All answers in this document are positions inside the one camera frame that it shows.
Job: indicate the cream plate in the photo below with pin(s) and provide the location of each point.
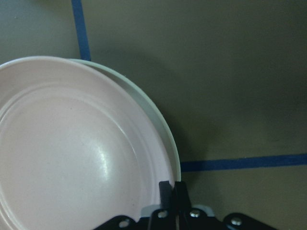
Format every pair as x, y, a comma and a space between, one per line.
149, 107

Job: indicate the pink plate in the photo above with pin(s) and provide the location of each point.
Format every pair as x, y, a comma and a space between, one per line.
75, 148

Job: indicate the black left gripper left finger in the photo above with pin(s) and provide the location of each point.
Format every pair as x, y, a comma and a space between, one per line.
165, 190

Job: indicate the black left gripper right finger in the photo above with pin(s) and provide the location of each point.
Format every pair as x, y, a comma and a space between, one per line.
181, 198

